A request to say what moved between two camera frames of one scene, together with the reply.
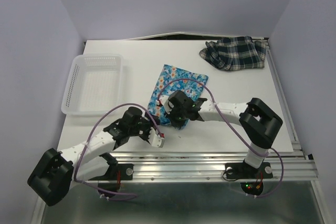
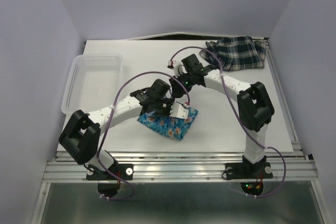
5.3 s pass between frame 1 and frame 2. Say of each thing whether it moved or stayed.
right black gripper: moved
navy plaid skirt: stayed
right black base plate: stayed
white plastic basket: stayed
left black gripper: moved
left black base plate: stayed
